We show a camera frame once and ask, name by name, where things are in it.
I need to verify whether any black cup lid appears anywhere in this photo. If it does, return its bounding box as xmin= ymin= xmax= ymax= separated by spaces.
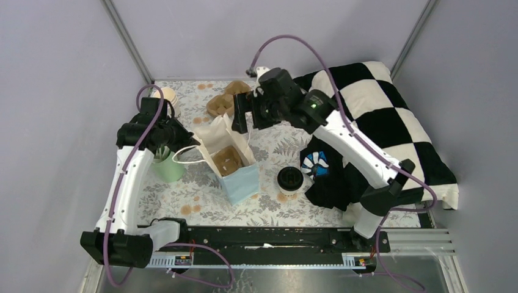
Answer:
xmin=277 ymin=167 xmax=304 ymax=192

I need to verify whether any brown cardboard cup carrier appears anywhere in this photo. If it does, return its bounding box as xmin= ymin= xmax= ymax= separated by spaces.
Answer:
xmin=213 ymin=145 xmax=244 ymax=177
xmin=206 ymin=81 xmax=251 ymax=118

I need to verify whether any black white checkered blanket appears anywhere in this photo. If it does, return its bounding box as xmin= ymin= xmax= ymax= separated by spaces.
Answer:
xmin=299 ymin=61 xmax=459 ymax=211

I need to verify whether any light blue paper bag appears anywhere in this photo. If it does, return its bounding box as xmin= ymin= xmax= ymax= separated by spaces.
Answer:
xmin=172 ymin=114 xmax=260 ymax=205

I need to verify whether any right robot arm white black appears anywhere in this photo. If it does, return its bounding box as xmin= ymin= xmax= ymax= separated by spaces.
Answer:
xmin=232 ymin=67 xmax=415 ymax=251

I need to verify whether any floral table mat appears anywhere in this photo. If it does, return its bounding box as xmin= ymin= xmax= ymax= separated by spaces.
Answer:
xmin=115 ymin=80 xmax=414 ymax=228

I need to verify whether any stack of white paper cups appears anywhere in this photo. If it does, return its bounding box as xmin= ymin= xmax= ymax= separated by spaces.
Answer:
xmin=161 ymin=87 xmax=181 ymax=118

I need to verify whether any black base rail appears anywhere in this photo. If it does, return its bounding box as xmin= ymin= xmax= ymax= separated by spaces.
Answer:
xmin=151 ymin=225 xmax=389 ymax=270

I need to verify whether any white paper cup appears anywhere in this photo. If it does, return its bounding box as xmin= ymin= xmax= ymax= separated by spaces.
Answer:
xmin=280 ymin=188 xmax=301 ymax=198

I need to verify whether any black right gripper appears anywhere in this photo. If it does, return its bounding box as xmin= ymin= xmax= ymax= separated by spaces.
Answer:
xmin=231 ymin=89 xmax=288 ymax=133

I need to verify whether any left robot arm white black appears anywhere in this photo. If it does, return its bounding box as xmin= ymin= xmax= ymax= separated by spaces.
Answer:
xmin=80 ymin=97 xmax=199 ymax=268

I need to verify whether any green cup holder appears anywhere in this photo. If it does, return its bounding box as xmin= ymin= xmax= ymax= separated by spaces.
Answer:
xmin=151 ymin=151 xmax=186 ymax=183

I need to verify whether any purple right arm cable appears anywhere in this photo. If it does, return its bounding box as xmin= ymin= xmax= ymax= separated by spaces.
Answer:
xmin=249 ymin=34 xmax=439 ymax=292

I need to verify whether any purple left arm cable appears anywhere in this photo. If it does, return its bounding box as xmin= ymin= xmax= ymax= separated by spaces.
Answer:
xmin=102 ymin=84 xmax=236 ymax=289

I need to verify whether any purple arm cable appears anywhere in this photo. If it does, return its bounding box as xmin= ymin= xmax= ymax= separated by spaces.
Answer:
xmin=249 ymin=34 xmax=439 ymax=292
xmin=102 ymin=84 xmax=236 ymax=289

